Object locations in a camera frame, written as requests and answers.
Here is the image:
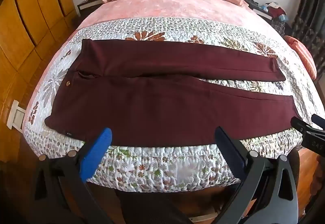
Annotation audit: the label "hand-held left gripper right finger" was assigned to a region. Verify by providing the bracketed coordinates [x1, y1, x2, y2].
[214, 126, 300, 224]

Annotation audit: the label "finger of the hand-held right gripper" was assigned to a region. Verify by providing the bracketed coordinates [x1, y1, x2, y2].
[311, 113, 325, 129]
[291, 116, 325, 139]

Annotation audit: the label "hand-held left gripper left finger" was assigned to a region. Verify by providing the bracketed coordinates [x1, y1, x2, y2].
[33, 127, 115, 224]

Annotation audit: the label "maroon pants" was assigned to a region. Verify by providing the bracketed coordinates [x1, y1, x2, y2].
[45, 39, 295, 148]

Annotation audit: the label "floral quilted bedspread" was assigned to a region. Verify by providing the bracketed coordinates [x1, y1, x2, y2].
[23, 16, 325, 193]

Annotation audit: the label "pink striped pillow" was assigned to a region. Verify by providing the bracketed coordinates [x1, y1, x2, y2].
[284, 35, 318, 80]

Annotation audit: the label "small white stand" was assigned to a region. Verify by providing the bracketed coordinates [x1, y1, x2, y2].
[6, 100, 26, 129]

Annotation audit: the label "dark patterned curtain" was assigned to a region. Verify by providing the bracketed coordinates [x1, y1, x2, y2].
[291, 0, 325, 70]

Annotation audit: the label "red cloth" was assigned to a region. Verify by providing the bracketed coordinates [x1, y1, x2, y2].
[267, 6, 287, 18]

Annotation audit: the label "dark nightstand with clutter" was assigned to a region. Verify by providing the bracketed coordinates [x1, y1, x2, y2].
[243, 0, 291, 23]

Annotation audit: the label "wooden wardrobe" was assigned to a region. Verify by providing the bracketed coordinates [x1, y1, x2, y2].
[0, 0, 84, 164]

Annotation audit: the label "pink bed sheet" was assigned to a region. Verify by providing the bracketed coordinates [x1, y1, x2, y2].
[76, 0, 287, 45]

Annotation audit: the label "dark nightstand with papers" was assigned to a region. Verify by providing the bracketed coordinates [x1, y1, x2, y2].
[77, 0, 105, 18]

